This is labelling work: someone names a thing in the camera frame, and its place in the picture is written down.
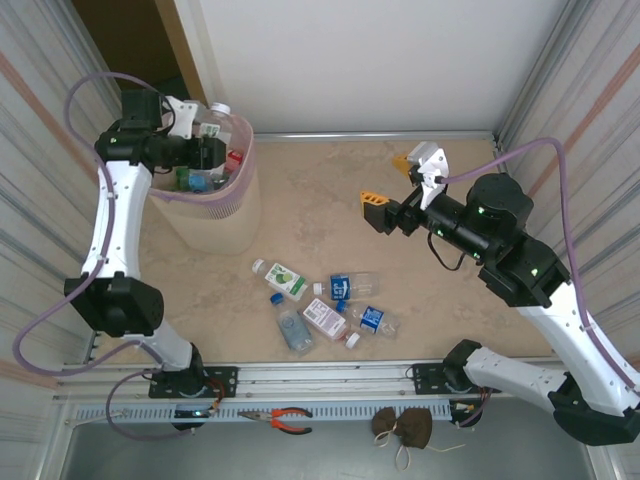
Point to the blue label white cap bottle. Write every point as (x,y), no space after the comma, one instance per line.
(345,287)

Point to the pink label clear bottle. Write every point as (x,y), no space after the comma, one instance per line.
(325,317)

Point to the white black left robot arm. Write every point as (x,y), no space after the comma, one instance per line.
(117,305)

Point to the long aluminium base rail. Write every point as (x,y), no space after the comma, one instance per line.
(325,381)

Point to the pink plastic bin liner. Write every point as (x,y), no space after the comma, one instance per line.
(235,197)

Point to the grey tinted blue cap bottle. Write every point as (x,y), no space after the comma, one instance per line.
(295,332)

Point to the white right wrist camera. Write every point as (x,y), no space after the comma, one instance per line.
(430,165)

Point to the lime label clear bottle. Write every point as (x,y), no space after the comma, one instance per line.
(285,280)

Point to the brown wooden door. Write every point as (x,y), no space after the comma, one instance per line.
(125,40)

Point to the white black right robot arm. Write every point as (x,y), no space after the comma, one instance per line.
(550,330)

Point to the brown cloth pouch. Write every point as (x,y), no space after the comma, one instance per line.
(415,427)
(385,421)

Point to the small controller board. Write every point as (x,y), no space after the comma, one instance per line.
(192,413)
(465,407)

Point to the green bottle yellow cap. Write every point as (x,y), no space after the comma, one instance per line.
(182,179)

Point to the beige mesh waste bin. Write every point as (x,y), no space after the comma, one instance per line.
(225,230)

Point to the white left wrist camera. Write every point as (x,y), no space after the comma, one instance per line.
(182,112)

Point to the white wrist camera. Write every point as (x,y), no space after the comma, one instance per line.
(182,112)
(430,165)

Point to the colourful label clear bottle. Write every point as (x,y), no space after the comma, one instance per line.
(200,183)

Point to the grey metal shelf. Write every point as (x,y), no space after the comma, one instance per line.
(300,455)

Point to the red label clear bottle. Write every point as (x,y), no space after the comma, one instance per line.
(235,161)

